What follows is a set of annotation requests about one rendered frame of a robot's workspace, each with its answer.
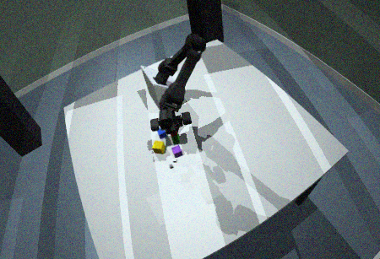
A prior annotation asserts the yellow block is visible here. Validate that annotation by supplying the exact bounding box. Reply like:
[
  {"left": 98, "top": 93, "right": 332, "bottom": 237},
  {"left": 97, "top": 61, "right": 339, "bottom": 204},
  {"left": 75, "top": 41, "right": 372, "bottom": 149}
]
[{"left": 152, "top": 141, "right": 165, "bottom": 154}]

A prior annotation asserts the purple block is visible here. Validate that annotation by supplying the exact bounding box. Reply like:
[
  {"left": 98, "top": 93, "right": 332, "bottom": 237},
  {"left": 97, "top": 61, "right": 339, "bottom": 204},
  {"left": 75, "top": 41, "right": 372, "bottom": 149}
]
[{"left": 171, "top": 145, "right": 183, "bottom": 158}]

